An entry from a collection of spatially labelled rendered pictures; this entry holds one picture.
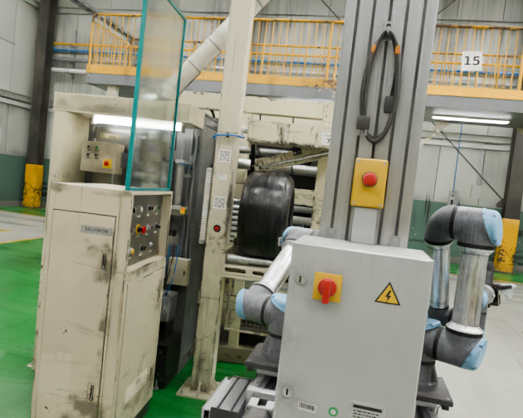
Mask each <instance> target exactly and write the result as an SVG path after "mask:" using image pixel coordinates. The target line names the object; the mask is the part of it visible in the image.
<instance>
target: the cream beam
mask: <svg viewBox="0 0 523 418"><path fill-rule="evenodd" d="M331 128H332V127H326V126H318V125H308V124H291V123H282V122H273V121H264V120H254V119H249V123H248V131H247V142H253V143H259V144H258V145H263V146H272V147H280V148H292V147H297V148H305V149H314V150H322V151H329V148H330V146H329V145H321V139H322V133H329V134H331Z"/></svg>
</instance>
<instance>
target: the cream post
mask: <svg viewBox="0 0 523 418"><path fill-rule="evenodd" d="M254 10H255V0H231V6H230V14H229V23H228V30H227V45H226V54H225V61H224V70H223V78H222V93H221V101H220V110H219V117H218V132H217V134H226V133H230V134H236V135H240V136H241V132H242V118H243V110H244V102H245V94H246V87H247V72H248V64H249V56H250V48H251V40H252V25H253V18H254ZM240 141H241V138H238V137H235V136H230V138H227V137H226V136H217V141H216V148H215V157H214V164H213V180H212V188H211V196H210V204H209V213H208V228H207V235H206V245H205V251H204V260H203V275H202V283H201V291H200V299H199V307H198V322H197V331H196V338H195V347H194V355H193V370H192V378H191V386H190V390H195V391H197V390H198V384H199V382H201V388H200V391H202V392H206V393H210V391H211V390H212V386H213V380H215V371H216V364H217V356H218V341H219V333H220V326H221V317H222V303H223V295H224V287H225V279H226V277H221V272H222V266H220V265H219V261H220V252H221V250H222V249H223V248H225V247H227V246H229V241H230V233H231V225H232V210H233V203H234V195H235V186H236V179H237V165H238V156H239V148H240ZM219 149H224V150H232V151H231V158H230V163H225V162H219V161H218V155H219ZM218 174H222V175H227V179H226V180H223V179H218ZM214 196H215V197H225V198H226V206H225V210H224V209H217V208H213V203H214ZM215 226H219V230H218V231H215V229H214V228H215Z"/></svg>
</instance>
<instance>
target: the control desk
mask: <svg viewBox="0 0 523 418"><path fill-rule="evenodd" d="M172 199H173V192H172V191H128V190H125V186H120V185H112V184H101V183H75V182H51V185H50V196H49V205H48V215H47V225H46V244H45V253H44V263H43V273H42V291H41V301H40V311H39V321H38V330H37V349H36V359H35V369H34V378H33V388H32V407H31V417H30V418H143V416H144V415H145V414H146V413H147V411H148V408H149V399H150V398H151V397H152V395H153V387H154V371H155V363H156V354H157V346H158V337H159V321H160V313H161V304H162V296H163V287H164V271H165V263H166V257H165V256H166V255H167V248H168V240H169V224H170V216H171V207H172Z"/></svg>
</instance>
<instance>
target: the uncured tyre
mask: <svg viewBox="0 0 523 418"><path fill-rule="evenodd" d="M294 203H295V183H294V180H293V179H292V178H291V176H290V175H289V174H286V173H278V172H269V171H262V170H258V171H254V172H253V173H251V174H250V175H249V176H247V178H246V181H245V182H244V185H243V189H242V195H241V200H240V204H239V210H238V217H237V247H238V249H239V251H240V252H241V253H242V255H245V256H251V257H258V258H264V259H271V260H274V259H275V258H276V257H277V256H278V255H279V254H280V252H281V250H282V248H281V245H280V246H278V237H282V235H283V233H284V231H285V230H286V229H287V228H288V227H290V226H292V220H293V212H294Z"/></svg>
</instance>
